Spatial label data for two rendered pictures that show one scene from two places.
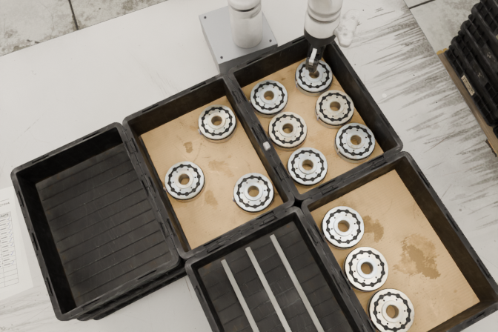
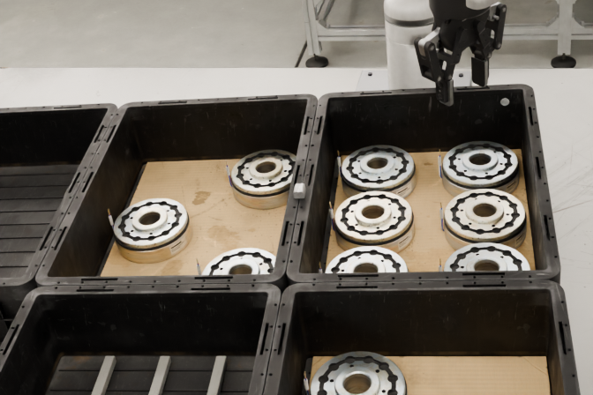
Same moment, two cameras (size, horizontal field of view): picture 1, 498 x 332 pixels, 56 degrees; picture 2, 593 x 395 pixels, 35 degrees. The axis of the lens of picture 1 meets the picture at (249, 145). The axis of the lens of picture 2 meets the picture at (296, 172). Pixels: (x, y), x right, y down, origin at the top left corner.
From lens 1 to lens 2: 77 cm
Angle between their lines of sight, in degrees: 38
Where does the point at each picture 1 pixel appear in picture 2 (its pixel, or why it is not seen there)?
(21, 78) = (78, 94)
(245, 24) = (402, 59)
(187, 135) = (212, 182)
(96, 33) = (214, 77)
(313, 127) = (430, 240)
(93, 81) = not seen: hidden behind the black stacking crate
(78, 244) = not seen: outside the picture
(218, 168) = (221, 238)
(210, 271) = (78, 368)
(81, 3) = not seen: hidden behind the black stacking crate
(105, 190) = (38, 207)
